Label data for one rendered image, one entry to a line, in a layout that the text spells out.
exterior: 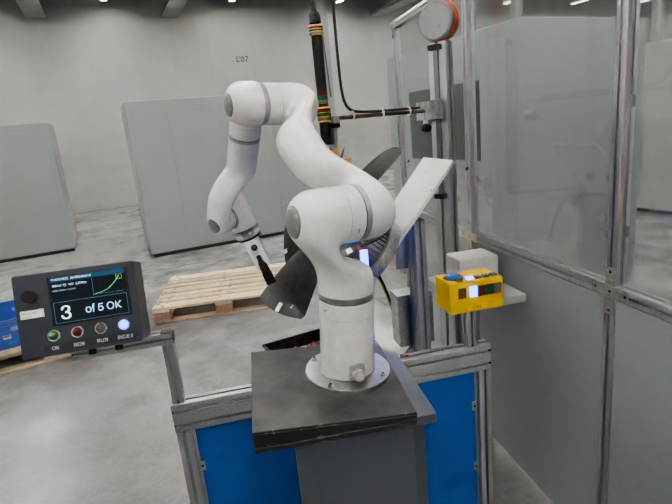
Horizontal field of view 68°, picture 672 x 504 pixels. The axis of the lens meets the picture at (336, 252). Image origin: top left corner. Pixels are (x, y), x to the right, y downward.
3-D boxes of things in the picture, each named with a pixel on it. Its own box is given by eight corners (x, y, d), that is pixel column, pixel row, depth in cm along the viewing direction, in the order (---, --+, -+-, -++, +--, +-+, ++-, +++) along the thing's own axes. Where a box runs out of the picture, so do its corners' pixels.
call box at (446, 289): (485, 300, 150) (485, 266, 147) (503, 311, 140) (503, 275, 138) (435, 308, 147) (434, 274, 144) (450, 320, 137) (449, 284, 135)
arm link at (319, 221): (385, 297, 106) (385, 185, 99) (308, 318, 97) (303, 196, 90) (354, 281, 116) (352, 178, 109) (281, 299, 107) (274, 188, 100)
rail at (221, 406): (484, 362, 151) (484, 338, 149) (491, 368, 147) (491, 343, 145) (176, 425, 134) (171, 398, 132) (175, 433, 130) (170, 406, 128)
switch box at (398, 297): (434, 341, 205) (432, 290, 200) (400, 347, 203) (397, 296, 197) (426, 333, 214) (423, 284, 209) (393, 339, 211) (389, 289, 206)
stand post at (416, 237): (430, 473, 220) (416, 216, 191) (438, 487, 211) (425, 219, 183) (420, 475, 219) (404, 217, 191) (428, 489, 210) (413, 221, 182)
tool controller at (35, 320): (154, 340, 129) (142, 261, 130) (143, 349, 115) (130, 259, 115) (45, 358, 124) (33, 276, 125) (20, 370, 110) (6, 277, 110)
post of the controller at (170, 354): (185, 397, 132) (172, 327, 127) (184, 402, 129) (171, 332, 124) (173, 399, 131) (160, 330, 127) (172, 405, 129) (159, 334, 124)
